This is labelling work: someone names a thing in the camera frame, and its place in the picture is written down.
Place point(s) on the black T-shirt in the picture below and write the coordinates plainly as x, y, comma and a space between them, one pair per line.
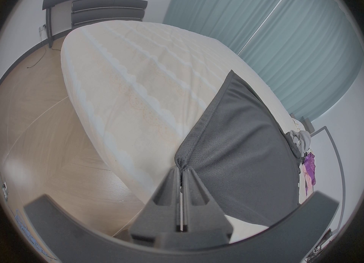
241, 156

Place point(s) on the pink garment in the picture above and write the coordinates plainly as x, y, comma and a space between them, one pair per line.
306, 176

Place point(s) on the bed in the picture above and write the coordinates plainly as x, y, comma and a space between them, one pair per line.
128, 85

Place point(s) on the purple satin garment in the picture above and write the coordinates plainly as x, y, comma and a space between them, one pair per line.
311, 166

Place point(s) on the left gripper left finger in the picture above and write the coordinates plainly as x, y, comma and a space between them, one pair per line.
166, 207

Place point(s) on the white printed pillow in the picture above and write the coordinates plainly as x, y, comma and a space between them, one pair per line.
296, 124

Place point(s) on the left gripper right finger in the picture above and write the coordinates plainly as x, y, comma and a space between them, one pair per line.
199, 213

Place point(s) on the blue-green curtain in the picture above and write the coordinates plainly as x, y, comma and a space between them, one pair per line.
307, 57
213, 6

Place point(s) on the grey bedside table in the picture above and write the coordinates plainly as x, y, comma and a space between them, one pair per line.
307, 124

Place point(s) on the grey garment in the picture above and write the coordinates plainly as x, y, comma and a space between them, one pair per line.
303, 139

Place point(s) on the dark chest of drawers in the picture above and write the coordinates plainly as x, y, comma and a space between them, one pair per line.
108, 11

